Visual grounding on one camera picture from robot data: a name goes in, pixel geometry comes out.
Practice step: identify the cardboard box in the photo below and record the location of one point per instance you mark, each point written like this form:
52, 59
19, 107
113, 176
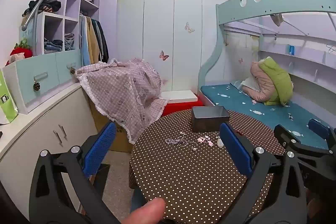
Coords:
119, 137

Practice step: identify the hanging grey cloth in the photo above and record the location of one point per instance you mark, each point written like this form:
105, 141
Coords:
277, 19

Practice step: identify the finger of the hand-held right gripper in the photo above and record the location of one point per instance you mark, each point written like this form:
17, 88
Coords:
319, 129
281, 133

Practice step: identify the light blue hanging garment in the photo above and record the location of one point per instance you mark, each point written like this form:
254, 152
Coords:
84, 48

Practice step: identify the pale butterfly sticker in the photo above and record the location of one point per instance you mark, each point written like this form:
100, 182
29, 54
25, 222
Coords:
189, 27

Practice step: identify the white board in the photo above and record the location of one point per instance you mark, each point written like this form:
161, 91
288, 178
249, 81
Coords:
178, 95

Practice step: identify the brown polka dot tablecloth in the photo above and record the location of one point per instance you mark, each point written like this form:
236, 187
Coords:
183, 174

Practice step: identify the small blue box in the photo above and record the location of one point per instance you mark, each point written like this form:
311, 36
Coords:
290, 49

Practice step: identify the pink quilt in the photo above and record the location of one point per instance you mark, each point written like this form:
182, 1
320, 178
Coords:
262, 85

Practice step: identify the dark hanging jackets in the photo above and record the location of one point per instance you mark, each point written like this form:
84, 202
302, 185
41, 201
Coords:
103, 45

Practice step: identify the green quilt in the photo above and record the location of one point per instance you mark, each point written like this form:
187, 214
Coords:
278, 77

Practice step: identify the white pillow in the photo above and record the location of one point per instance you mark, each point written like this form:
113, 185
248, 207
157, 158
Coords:
250, 83

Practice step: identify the small butterfly sticker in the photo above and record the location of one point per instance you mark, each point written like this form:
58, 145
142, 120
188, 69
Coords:
240, 60

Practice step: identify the green bag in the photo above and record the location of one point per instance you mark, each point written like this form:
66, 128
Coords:
8, 106

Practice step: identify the white cabinet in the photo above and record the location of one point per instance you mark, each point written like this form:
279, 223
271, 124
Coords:
39, 134

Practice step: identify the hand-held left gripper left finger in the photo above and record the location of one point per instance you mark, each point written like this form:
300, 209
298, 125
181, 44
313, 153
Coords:
101, 146

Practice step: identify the tan hanging coat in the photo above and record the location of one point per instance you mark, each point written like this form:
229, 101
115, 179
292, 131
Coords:
93, 45

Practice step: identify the pink butterfly sticker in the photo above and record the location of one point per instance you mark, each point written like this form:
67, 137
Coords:
164, 56

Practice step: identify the dark metal box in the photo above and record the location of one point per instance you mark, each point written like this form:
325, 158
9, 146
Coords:
210, 124

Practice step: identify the red storage box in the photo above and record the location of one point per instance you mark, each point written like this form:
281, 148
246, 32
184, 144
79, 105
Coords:
178, 107

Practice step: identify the red strawberry plush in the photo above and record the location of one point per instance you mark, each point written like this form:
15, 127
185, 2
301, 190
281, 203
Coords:
22, 52

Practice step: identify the teal patterned bed sheet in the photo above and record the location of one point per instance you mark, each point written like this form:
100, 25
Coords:
262, 113

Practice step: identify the pink checked blanket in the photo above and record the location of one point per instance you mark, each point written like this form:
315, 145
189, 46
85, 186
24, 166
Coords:
120, 92

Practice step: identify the teal bunk bed frame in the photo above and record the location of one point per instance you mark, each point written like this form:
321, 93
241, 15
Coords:
262, 7

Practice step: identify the pinecone ornament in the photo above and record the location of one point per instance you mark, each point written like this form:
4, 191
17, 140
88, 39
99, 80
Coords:
36, 86
73, 71

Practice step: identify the lavender stair shelf unit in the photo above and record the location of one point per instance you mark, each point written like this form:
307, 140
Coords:
74, 1

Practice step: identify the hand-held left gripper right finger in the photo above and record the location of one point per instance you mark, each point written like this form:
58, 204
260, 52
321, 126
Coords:
235, 149

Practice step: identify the pile of dark clothes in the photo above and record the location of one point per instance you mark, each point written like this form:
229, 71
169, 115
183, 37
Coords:
48, 5

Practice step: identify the person's left hand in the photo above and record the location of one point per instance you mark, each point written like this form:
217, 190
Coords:
147, 211

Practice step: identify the lavender wall shelf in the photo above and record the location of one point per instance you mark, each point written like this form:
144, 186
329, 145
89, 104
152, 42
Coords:
309, 66

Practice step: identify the teal drawer unit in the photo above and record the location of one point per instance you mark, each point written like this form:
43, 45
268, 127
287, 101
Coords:
26, 77

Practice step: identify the white wardrobe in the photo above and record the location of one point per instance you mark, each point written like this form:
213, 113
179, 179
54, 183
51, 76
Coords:
157, 24

